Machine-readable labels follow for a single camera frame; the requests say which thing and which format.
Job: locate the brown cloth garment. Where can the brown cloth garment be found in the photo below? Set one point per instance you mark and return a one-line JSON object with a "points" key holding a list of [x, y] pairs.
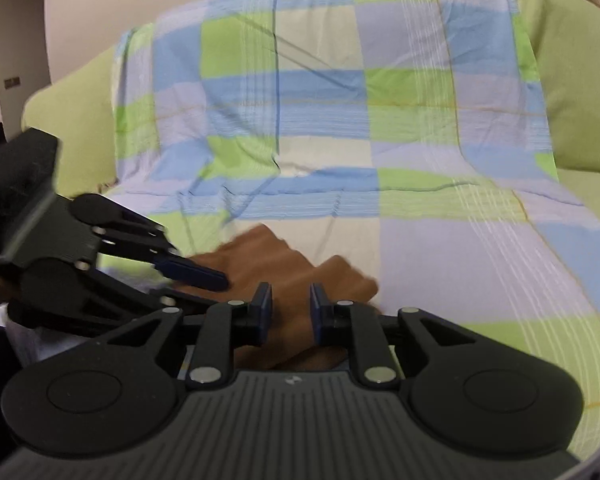
{"points": [[280, 265]]}

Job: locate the wall switch plate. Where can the wall switch plate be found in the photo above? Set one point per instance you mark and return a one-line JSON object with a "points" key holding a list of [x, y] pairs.
{"points": [[11, 82]]}

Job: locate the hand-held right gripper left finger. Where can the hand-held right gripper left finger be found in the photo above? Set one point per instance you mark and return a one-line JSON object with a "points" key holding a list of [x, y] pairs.
{"points": [[266, 310]]}

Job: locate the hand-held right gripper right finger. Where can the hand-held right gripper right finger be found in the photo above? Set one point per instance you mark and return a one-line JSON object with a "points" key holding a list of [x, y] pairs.
{"points": [[316, 316]]}

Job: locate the checkered blue green blanket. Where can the checkered blue green blanket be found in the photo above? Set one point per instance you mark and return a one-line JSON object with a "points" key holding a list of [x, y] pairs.
{"points": [[405, 110]]}

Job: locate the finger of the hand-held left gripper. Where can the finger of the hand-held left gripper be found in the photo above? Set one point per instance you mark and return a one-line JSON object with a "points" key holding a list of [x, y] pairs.
{"points": [[195, 275], [130, 300]]}

